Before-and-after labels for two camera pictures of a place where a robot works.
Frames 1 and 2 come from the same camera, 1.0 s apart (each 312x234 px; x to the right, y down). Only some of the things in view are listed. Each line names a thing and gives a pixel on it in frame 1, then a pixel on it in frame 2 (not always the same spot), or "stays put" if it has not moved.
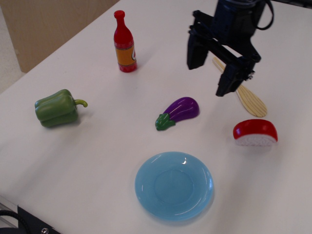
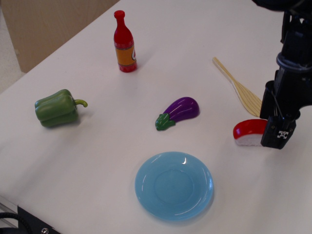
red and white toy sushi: [255, 132] stays put
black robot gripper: [227, 35] to [293, 91]
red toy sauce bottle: [124, 44] stays put
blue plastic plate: [174, 186] stays put
